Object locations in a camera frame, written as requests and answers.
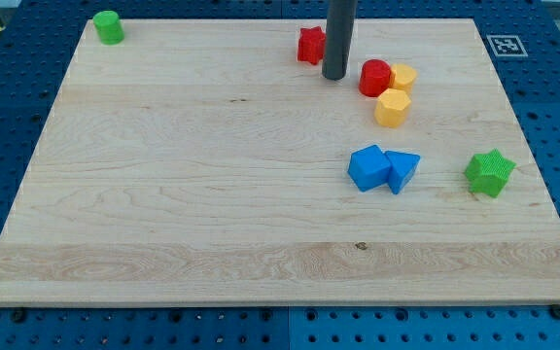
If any fiducial marker tag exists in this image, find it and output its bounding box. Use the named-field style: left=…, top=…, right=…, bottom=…
left=487, top=34, right=528, bottom=58

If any wooden board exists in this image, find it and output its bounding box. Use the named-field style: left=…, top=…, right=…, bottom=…
left=0, top=18, right=560, bottom=307

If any blue triangle block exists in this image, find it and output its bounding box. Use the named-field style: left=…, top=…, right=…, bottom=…
left=384, top=151, right=421, bottom=194

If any red cylinder block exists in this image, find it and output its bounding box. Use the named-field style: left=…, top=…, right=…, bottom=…
left=359, top=59, right=391, bottom=97

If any yellow hexagon block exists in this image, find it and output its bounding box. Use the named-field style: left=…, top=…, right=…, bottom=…
left=374, top=88, right=411, bottom=128

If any green cylinder block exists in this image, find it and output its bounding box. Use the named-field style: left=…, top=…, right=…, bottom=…
left=92, top=10, right=124, bottom=45

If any green star block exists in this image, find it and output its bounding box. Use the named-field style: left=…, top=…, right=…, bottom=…
left=464, top=149, right=516, bottom=198

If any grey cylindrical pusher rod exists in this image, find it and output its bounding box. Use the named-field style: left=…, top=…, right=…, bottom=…
left=322, top=0, right=358, bottom=81

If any yellow pentagon block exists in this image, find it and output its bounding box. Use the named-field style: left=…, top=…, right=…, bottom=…
left=389, top=63, right=418, bottom=94

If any blue cube block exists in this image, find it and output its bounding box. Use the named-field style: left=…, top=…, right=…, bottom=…
left=347, top=145, right=392, bottom=192

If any red star block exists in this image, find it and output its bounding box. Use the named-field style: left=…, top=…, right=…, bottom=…
left=297, top=26, right=326, bottom=65

